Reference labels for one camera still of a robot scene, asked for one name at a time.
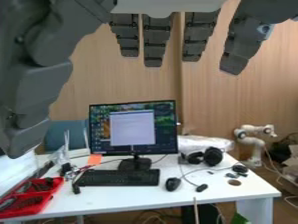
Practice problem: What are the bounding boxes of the white router with antennas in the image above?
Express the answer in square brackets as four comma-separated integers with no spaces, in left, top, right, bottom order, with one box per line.
[63,127,92,159]

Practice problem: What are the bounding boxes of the black headphones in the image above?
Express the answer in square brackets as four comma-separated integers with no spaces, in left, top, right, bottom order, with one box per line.
[185,146,226,167]

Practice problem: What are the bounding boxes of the small black object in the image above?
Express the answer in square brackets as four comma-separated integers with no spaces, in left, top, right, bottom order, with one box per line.
[71,183,82,196]

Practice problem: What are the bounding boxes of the small white jointed device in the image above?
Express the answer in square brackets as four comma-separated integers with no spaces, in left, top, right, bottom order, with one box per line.
[233,123,279,168]

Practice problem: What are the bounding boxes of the computer monitor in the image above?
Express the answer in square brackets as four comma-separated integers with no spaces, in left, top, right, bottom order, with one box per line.
[88,100,180,172]

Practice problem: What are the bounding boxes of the black computer mouse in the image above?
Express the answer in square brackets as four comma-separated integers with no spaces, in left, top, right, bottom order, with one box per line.
[165,177,184,193]

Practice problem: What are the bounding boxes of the white desk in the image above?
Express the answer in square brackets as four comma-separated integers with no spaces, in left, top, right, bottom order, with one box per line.
[0,150,283,224]

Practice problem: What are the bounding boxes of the black keyboard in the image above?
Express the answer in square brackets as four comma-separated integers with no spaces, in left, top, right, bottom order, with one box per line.
[73,168,162,187]

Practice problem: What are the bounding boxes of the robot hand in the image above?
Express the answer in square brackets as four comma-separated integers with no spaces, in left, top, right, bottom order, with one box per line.
[0,0,298,160]

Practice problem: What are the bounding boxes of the red tray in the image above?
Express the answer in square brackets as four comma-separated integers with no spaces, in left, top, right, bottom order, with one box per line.
[15,176,65,202]
[0,191,53,219]

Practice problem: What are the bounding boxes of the orange sticky note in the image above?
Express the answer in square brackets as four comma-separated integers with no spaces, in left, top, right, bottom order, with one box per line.
[86,153,104,166]

